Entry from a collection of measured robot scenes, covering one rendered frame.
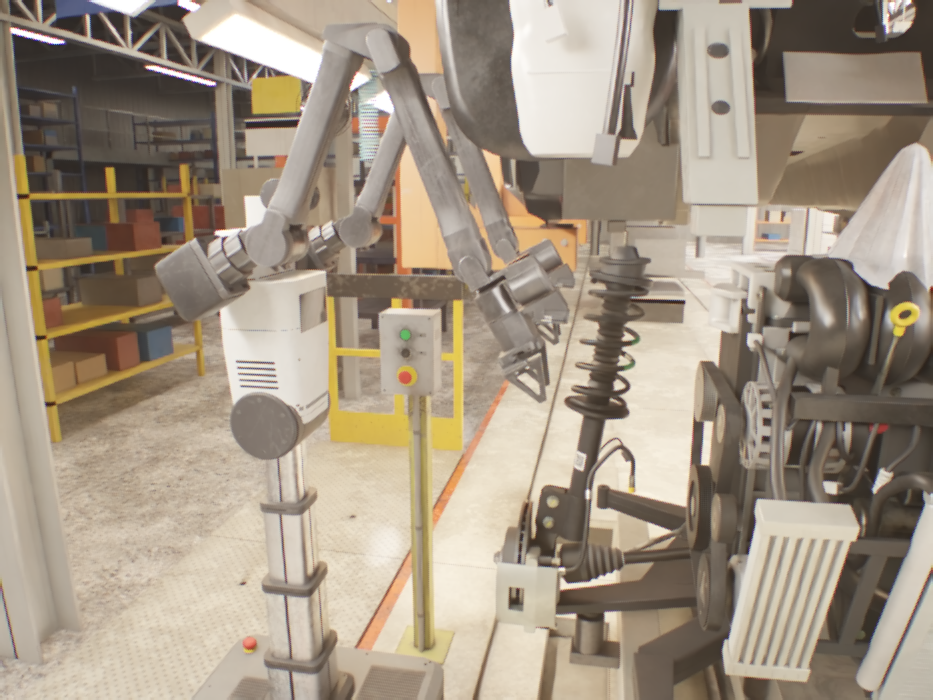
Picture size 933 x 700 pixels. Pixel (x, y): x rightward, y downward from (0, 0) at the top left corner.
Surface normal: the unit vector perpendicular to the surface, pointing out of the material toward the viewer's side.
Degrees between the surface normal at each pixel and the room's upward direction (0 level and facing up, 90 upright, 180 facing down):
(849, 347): 106
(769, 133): 133
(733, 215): 90
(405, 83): 98
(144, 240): 90
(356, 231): 90
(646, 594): 9
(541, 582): 75
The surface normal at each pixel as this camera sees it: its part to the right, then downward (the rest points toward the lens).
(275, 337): 0.02, 0.22
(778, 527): -0.19, 0.48
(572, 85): -0.20, 0.22
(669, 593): -0.14, -0.97
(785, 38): -0.16, 0.80
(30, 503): 0.98, 0.04
